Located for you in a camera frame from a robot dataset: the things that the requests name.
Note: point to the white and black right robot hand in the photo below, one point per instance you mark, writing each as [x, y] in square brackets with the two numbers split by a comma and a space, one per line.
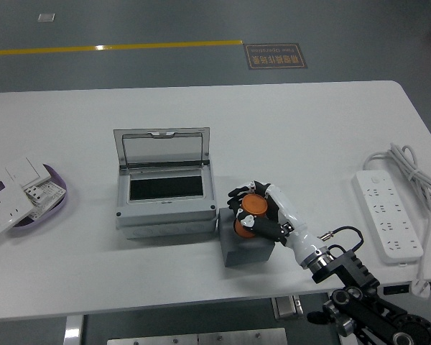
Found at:
[291, 219]

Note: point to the orange cylinder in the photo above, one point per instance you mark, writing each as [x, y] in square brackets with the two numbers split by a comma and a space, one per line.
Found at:
[254, 205]

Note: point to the grey electrical box clear lid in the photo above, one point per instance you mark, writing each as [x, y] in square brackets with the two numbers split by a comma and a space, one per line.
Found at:
[165, 215]

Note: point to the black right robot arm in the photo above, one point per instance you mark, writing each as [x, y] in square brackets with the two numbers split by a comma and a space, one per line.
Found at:
[359, 269]

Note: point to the grey cube with round hole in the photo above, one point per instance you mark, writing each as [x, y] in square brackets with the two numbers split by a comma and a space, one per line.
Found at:
[248, 253]

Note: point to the black table control panel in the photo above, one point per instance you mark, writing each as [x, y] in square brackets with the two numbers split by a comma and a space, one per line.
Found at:
[397, 289]

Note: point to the white power plug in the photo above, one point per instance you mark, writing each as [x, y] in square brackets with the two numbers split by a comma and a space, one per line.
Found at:
[421, 288]

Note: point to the brown floor sign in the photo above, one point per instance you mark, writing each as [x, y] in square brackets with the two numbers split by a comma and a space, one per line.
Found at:
[276, 56]

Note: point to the white perforated panel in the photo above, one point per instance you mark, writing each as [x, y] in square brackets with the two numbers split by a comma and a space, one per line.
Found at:
[54, 192]

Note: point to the purple tray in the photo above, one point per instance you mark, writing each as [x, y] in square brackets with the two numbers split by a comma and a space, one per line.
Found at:
[39, 223]

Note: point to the small white socket module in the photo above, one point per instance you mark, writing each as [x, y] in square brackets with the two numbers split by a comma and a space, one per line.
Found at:
[34, 194]

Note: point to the large white socket panel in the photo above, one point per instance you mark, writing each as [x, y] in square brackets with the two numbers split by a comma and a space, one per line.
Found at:
[3, 212]

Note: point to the small silver floor plate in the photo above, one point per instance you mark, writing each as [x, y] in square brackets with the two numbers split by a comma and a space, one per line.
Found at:
[46, 17]

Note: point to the grey metal bracket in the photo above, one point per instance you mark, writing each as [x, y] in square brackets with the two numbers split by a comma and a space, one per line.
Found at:
[286, 308]

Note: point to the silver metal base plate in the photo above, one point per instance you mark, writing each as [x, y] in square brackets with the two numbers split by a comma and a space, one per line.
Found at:
[201, 338]

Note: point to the white switch plate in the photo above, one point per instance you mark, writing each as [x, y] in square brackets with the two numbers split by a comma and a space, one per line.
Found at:
[21, 170]

